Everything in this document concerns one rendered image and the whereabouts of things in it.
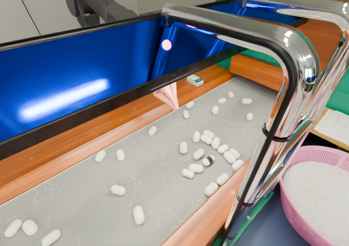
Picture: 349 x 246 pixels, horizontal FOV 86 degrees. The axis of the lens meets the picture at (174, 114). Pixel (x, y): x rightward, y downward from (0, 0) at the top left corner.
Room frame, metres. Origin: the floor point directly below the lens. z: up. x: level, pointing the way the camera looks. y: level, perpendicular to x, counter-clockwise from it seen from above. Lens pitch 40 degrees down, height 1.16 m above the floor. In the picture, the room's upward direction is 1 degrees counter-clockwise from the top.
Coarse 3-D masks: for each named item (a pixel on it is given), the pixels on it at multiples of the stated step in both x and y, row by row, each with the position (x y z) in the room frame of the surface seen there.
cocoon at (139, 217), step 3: (135, 207) 0.18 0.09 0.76; (138, 207) 0.18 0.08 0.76; (141, 207) 0.18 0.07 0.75; (135, 210) 0.18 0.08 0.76; (138, 210) 0.17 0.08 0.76; (141, 210) 0.18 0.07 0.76; (135, 213) 0.17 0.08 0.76; (138, 213) 0.17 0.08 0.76; (141, 213) 0.17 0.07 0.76; (135, 216) 0.16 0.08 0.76; (138, 216) 0.16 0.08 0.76; (141, 216) 0.16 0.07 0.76; (135, 219) 0.16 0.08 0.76; (138, 219) 0.16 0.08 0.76; (141, 219) 0.16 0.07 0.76; (144, 219) 0.16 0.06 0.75; (138, 222) 0.15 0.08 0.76; (141, 222) 0.15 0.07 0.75
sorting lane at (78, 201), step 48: (240, 96) 0.62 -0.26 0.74; (144, 144) 0.37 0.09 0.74; (192, 144) 0.37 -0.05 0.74; (240, 144) 0.37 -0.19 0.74; (48, 192) 0.23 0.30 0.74; (96, 192) 0.23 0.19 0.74; (144, 192) 0.22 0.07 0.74; (192, 192) 0.22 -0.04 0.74; (0, 240) 0.13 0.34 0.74; (96, 240) 0.13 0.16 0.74; (144, 240) 0.13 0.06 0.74
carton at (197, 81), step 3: (192, 75) 0.71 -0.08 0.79; (189, 78) 0.69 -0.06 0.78; (192, 78) 0.68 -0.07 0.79; (195, 78) 0.68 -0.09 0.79; (198, 78) 0.68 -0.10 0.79; (189, 81) 0.69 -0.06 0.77; (192, 81) 0.67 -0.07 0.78; (195, 81) 0.66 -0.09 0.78; (198, 81) 0.66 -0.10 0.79; (201, 81) 0.66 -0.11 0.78; (195, 84) 0.66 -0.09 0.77; (198, 84) 0.66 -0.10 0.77; (201, 84) 0.67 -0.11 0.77
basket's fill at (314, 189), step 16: (288, 176) 0.27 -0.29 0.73; (304, 176) 0.27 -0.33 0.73; (320, 176) 0.27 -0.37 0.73; (336, 176) 0.26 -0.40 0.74; (288, 192) 0.23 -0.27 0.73; (304, 192) 0.22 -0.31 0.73; (320, 192) 0.22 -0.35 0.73; (336, 192) 0.22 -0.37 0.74; (304, 208) 0.19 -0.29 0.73; (320, 208) 0.18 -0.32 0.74; (336, 208) 0.19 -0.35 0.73; (320, 224) 0.16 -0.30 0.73; (336, 224) 0.15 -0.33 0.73; (336, 240) 0.13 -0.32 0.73
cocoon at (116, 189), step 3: (114, 186) 0.23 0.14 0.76; (117, 186) 0.23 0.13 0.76; (120, 186) 0.23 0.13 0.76; (111, 189) 0.22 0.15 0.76; (114, 189) 0.22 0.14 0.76; (117, 189) 0.22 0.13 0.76; (120, 189) 0.22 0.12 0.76; (123, 189) 0.22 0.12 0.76; (114, 192) 0.22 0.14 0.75; (117, 192) 0.22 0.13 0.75; (120, 192) 0.22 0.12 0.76; (123, 192) 0.22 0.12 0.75; (120, 195) 0.21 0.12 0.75
